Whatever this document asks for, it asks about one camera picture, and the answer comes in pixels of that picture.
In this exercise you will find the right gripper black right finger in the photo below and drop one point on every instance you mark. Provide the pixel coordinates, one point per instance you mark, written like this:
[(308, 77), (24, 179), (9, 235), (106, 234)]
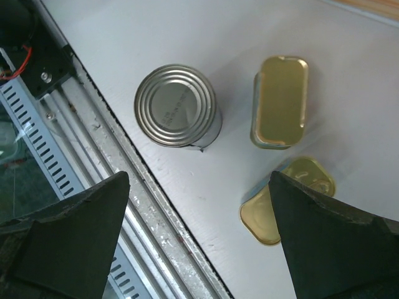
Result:
[(332, 249)]

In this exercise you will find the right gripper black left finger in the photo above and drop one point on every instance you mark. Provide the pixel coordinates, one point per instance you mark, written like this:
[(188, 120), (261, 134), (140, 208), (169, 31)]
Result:
[(65, 250)]

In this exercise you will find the silver round tin can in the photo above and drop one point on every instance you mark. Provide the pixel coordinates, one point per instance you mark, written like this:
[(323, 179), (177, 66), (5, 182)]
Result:
[(175, 106)]

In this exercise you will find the wooden box counter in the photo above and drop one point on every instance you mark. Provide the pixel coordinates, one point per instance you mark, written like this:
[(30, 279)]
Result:
[(381, 8)]

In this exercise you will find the blue rectangular spam tin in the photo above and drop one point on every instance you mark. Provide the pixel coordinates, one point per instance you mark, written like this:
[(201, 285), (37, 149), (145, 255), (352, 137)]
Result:
[(256, 212)]

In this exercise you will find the teal rectangular tin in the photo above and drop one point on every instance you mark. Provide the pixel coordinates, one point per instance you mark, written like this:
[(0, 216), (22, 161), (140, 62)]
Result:
[(279, 102)]

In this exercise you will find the aluminium frame rail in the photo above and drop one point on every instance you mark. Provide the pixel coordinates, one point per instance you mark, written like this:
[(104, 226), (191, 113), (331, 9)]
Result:
[(156, 255)]

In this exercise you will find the grey perforated cable tray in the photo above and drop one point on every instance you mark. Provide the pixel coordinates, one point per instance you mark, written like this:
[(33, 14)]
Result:
[(33, 131)]

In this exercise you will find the black left base bracket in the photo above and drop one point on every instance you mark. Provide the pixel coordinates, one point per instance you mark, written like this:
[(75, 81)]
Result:
[(50, 64)]

